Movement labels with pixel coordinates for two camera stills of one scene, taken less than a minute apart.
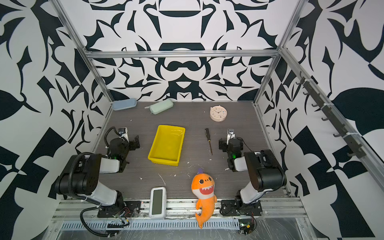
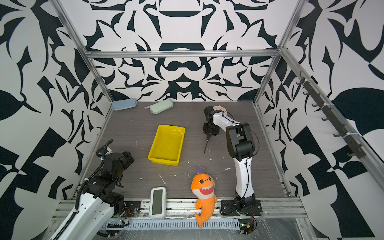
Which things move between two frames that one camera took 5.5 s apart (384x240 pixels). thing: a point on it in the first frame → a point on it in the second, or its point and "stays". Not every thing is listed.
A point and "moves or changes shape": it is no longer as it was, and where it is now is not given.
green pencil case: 161,107 stays
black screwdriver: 208,135 moves or changes shape
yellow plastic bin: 167,146 stays
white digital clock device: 158,203 stays
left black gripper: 133,146 → 129,158
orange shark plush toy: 202,186 stays
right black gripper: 225,144 → 205,131
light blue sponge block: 125,103 stays
